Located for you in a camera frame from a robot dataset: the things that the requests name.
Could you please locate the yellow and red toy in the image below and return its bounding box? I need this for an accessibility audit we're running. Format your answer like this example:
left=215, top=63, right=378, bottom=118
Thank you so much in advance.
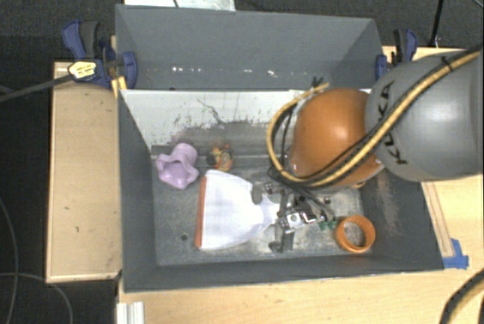
left=206, top=145, right=234, bottom=173

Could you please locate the light purple floppy cup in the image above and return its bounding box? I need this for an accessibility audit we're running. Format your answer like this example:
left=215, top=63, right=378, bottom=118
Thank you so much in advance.
left=155, top=142, right=200, bottom=191

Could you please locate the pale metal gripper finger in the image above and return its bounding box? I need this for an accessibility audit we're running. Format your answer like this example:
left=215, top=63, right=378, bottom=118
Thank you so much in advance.
left=268, top=226, right=296, bottom=254
left=251, top=181, right=276, bottom=204

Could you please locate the orange ring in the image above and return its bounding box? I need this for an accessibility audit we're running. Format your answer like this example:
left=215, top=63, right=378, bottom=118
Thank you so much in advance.
left=334, top=214, right=377, bottom=254

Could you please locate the grey metal bin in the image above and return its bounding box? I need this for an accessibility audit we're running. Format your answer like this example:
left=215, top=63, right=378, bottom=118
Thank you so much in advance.
left=114, top=3, right=445, bottom=294

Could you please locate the white cloth with orange edge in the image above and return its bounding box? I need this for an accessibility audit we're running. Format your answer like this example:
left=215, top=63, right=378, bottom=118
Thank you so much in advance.
left=194, top=168, right=283, bottom=252

